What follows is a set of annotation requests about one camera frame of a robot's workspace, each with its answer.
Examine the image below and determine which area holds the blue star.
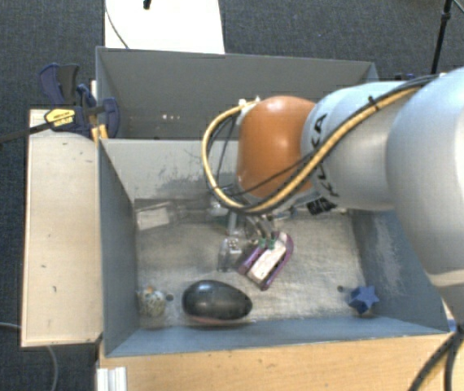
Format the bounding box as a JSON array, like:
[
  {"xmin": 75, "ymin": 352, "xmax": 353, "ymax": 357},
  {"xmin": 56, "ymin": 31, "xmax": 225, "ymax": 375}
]
[{"xmin": 348, "ymin": 285, "xmax": 380, "ymax": 316}]

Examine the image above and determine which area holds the pale wood board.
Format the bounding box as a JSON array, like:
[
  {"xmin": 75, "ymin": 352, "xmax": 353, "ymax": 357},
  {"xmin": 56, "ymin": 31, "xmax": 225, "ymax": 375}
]
[{"xmin": 20, "ymin": 108, "xmax": 105, "ymax": 348}]

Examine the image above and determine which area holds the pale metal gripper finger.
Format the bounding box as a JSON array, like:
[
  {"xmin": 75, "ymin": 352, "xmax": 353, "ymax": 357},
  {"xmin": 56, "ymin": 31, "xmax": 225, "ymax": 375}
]
[{"xmin": 217, "ymin": 236, "xmax": 243, "ymax": 273}]

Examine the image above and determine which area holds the purple and white box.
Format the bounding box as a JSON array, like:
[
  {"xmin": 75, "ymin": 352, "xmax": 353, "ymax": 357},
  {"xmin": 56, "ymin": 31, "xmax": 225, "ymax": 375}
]
[{"xmin": 238, "ymin": 231, "xmax": 295, "ymax": 292}]

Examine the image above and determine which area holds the black egg-shaped object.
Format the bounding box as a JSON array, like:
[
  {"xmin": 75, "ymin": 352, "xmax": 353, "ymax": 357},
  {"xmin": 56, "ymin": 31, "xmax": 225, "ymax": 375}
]
[{"xmin": 181, "ymin": 279, "xmax": 254, "ymax": 327}]

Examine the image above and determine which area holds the black cylinder on white bracket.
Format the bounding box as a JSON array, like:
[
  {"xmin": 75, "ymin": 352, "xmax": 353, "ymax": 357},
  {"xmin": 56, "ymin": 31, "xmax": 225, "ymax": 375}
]
[{"xmin": 305, "ymin": 196, "xmax": 338, "ymax": 218}]

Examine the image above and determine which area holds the grey metal bin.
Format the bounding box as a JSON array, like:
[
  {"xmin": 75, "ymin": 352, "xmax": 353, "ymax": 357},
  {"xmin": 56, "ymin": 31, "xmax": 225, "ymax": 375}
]
[{"xmin": 94, "ymin": 46, "xmax": 453, "ymax": 360}]

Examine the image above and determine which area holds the clear plastic bottle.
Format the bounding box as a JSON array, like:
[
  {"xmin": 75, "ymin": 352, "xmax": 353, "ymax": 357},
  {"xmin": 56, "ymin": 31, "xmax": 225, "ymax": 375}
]
[{"xmin": 134, "ymin": 199, "xmax": 212, "ymax": 231}]

